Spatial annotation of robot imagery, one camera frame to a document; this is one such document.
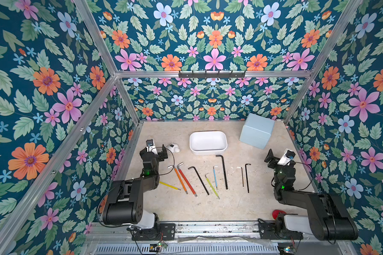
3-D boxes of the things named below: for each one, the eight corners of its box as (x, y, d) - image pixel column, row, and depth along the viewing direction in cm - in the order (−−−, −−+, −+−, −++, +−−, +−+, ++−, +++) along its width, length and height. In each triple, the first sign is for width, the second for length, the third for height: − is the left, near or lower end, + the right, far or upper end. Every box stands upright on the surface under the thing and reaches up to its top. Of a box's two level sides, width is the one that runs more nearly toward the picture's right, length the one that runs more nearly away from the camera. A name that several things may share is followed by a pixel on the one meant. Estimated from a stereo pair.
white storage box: (189, 155, 103) (188, 150, 98) (190, 134, 114) (190, 129, 110) (227, 155, 103) (228, 150, 98) (225, 134, 114) (225, 129, 110)
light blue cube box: (236, 145, 107) (240, 130, 95) (243, 128, 118) (248, 112, 105) (262, 155, 102) (270, 140, 90) (267, 135, 113) (275, 120, 101)
